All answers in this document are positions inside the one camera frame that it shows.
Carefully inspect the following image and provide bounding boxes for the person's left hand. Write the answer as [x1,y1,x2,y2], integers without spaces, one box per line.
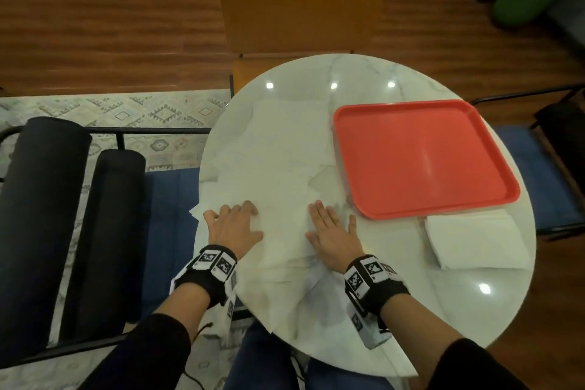
[203,200,265,263]

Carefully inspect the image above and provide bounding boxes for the person's right hand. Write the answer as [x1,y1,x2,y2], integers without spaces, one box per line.
[305,200,366,275]

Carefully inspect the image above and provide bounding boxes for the pile of white paper napkins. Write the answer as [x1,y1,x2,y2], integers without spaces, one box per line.
[190,97,348,230]

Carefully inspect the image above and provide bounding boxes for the red plastic tray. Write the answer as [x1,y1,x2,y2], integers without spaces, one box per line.
[333,99,522,221]

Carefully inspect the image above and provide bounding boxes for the person's left forearm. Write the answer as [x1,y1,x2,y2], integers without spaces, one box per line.
[80,284,212,390]

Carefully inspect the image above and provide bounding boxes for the person's right forearm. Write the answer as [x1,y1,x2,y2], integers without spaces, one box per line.
[379,293,531,390]

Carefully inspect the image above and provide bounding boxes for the person's legs in blue jeans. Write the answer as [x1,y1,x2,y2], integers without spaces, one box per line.
[221,321,412,390]

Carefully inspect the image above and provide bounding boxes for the blue chair with black bolsters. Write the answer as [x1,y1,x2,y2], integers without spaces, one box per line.
[470,83,585,242]
[0,116,216,370]

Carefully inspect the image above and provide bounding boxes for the yellow upholstered chair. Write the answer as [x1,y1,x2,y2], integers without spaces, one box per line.
[214,0,392,93]

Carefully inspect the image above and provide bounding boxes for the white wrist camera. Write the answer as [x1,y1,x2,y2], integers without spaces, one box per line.
[346,302,394,350]
[214,284,238,340]

